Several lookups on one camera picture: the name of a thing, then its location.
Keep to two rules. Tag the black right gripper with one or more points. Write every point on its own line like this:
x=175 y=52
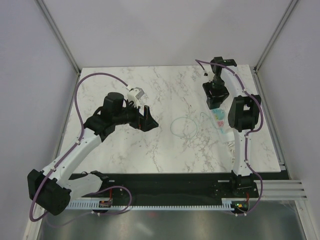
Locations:
x=222 y=94

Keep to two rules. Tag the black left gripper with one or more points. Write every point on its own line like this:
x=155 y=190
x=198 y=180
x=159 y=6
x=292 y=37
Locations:
x=143 y=123

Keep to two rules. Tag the teal usb charger plug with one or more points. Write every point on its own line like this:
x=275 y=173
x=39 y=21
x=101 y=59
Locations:
x=219 y=113

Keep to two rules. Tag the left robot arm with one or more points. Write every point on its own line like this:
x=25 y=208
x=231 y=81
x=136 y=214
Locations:
x=51 y=188

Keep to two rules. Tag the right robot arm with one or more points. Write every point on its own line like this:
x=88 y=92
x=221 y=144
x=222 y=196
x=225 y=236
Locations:
x=245 y=117

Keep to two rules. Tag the white multicolour power strip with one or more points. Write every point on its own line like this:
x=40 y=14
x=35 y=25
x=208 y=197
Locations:
x=224 y=131

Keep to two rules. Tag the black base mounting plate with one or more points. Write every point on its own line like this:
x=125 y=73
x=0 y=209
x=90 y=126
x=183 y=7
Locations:
x=169 y=188

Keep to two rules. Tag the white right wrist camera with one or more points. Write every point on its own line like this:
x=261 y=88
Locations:
x=210 y=76

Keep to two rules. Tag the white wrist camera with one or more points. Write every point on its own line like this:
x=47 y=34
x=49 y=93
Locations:
x=134 y=94
x=210 y=76

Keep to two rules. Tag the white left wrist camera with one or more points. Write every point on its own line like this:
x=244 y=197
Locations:
x=134 y=94

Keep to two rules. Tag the white slotted cable duct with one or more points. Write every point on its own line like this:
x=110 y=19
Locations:
x=103 y=204

